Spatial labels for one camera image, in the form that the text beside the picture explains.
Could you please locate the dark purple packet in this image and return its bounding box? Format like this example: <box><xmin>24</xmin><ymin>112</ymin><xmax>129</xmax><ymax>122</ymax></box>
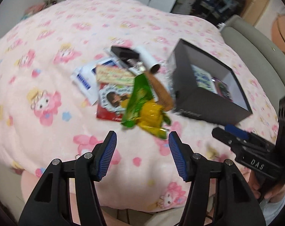
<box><xmin>214</xmin><ymin>80</ymin><xmax>232</xmax><ymax>102</ymax></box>

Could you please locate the beige patterned packet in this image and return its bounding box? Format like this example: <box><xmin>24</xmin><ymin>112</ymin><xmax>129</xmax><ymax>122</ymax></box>
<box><xmin>95</xmin><ymin>65</ymin><xmax>136</xmax><ymax>85</ymax></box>

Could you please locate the wooden comb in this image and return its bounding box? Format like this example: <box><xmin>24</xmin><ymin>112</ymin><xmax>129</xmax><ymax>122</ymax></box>
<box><xmin>145</xmin><ymin>72</ymin><xmax>175</xmax><ymax>106</ymax></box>

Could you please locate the person's right hand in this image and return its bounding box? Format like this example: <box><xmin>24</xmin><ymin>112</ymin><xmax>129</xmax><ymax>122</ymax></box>
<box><xmin>249</xmin><ymin>170</ymin><xmax>285</xmax><ymax>203</ymax></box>

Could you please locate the white tube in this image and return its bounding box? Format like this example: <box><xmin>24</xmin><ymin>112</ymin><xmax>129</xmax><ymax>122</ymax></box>
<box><xmin>133</xmin><ymin>45</ymin><xmax>160</xmax><ymax>74</ymax></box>

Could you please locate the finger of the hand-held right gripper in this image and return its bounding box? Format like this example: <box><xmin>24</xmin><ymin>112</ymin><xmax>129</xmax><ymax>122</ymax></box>
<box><xmin>224</xmin><ymin>124</ymin><xmax>275</xmax><ymax>147</ymax></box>
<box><xmin>211</xmin><ymin>127</ymin><xmax>248</xmax><ymax>153</ymax></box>

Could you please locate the white blue packet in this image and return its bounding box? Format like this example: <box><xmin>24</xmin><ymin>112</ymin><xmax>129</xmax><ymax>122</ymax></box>
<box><xmin>70</xmin><ymin>56</ymin><xmax>119</xmax><ymax>106</ymax></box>

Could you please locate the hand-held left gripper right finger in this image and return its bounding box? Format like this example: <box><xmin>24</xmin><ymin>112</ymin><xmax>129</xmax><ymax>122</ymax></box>
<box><xmin>168</xmin><ymin>131</ymin><xmax>267</xmax><ymax>226</ymax></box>

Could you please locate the dark grey cardboard box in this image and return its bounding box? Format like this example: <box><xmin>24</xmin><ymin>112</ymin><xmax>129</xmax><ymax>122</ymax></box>
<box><xmin>167</xmin><ymin>38</ymin><xmax>253</xmax><ymax>125</ymax></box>

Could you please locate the pink printed blanket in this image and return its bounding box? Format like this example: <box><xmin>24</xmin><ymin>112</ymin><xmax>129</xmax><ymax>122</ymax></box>
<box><xmin>0</xmin><ymin>0</ymin><xmax>281</xmax><ymax>213</ymax></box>

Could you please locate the small bottle with silver cap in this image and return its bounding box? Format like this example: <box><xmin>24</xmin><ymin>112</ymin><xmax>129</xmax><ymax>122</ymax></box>
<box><xmin>128</xmin><ymin>60</ymin><xmax>146</xmax><ymax>74</ymax></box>

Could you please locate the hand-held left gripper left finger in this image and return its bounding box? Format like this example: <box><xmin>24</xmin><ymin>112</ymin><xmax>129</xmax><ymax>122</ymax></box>
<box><xmin>18</xmin><ymin>131</ymin><xmax>117</xmax><ymax>226</ymax></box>

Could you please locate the green yellow corn packet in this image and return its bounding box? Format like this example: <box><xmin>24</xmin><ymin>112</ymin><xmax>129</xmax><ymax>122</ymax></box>
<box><xmin>120</xmin><ymin>73</ymin><xmax>172</xmax><ymax>140</ymax></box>

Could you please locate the blue patterned packet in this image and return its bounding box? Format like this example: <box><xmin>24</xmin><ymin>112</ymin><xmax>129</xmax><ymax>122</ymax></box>
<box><xmin>192</xmin><ymin>65</ymin><xmax>217</xmax><ymax>93</ymax></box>

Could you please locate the red photo card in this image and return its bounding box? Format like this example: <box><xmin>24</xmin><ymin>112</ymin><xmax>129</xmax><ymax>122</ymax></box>
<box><xmin>96</xmin><ymin>82</ymin><xmax>133</xmax><ymax>122</ymax></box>

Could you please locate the small black box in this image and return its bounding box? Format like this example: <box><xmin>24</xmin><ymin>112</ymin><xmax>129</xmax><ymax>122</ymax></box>
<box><xmin>110</xmin><ymin>46</ymin><xmax>140</xmax><ymax>62</ymax></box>

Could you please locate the grey green padded headboard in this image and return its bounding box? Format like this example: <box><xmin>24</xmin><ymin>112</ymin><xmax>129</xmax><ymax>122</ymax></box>
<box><xmin>220</xmin><ymin>15</ymin><xmax>285</xmax><ymax>109</ymax></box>

